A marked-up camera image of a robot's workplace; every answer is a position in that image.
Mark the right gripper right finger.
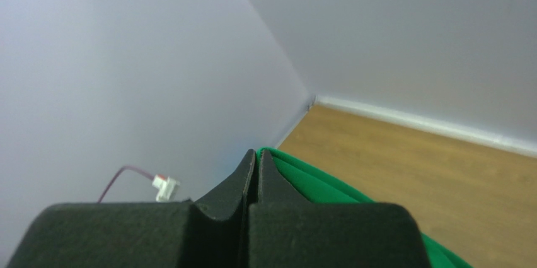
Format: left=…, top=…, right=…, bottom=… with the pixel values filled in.
left=247, top=150, right=431, bottom=267

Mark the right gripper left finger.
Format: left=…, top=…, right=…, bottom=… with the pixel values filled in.
left=8, top=150, right=256, bottom=267

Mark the green t-shirt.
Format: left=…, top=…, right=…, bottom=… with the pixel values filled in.
left=256, top=147, right=471, bottom=268

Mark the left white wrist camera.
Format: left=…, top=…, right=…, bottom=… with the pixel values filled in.
left=152, top=174, right=180, bottom=202

